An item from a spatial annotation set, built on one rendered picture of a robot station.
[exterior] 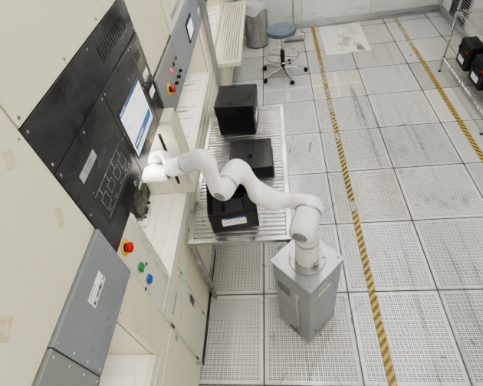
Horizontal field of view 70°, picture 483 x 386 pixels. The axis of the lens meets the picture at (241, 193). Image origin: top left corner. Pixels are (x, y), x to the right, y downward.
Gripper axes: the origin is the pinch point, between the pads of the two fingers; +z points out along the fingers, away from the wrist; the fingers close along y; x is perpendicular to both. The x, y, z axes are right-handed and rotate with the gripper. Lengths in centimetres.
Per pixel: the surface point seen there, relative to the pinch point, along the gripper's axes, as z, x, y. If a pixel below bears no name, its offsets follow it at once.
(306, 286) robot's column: -98, -43, -44
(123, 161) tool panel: -30, 37, -30
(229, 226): -58, -38, -8
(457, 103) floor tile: -277, -119, 196
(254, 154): -72, -33, 46
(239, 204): -62, -42, 11
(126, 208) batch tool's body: -30, 25, -43
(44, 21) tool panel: -30, 89, -31
